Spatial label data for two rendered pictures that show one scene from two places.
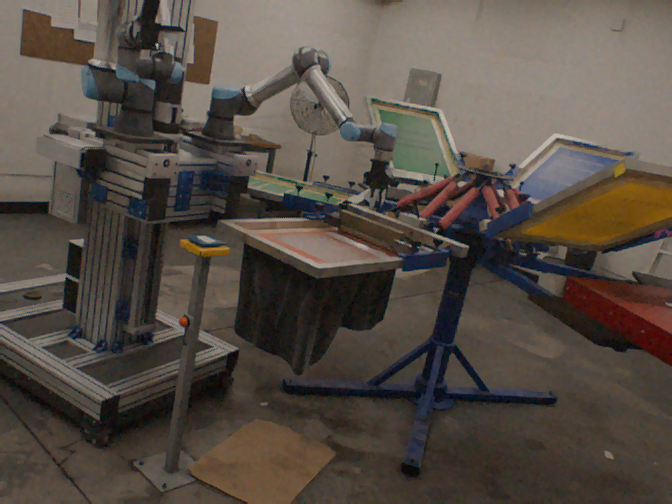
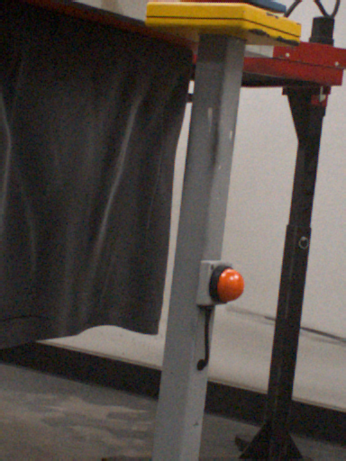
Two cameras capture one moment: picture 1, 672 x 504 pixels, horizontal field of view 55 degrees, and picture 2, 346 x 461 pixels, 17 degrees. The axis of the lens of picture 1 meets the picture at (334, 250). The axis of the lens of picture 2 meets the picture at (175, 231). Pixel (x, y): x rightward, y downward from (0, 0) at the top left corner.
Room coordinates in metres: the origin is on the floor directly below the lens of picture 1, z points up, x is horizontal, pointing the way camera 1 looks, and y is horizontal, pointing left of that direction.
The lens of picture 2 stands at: (2.46, 1.80, 0.77)
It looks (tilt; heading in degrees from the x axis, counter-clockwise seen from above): 3 degrees down; 263
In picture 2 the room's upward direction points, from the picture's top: 6 degrees clockwise
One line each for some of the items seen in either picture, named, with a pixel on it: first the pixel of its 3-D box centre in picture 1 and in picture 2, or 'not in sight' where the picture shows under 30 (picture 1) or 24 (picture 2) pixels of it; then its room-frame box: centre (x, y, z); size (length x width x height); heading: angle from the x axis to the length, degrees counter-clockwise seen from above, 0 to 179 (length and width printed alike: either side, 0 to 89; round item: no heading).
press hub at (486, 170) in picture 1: (456, 286); not in sight; (3.41, -0.69, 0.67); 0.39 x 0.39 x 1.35
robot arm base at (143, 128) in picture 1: (135, 120); not in sight; (2.53, 0.87, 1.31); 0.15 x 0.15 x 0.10
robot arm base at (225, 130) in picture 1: (219, 126); not in sight; (2.97, 0.63, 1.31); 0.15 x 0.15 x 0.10
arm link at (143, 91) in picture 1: (136, 89); not in sight; (2.53, 0.87, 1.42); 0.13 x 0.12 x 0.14; 127
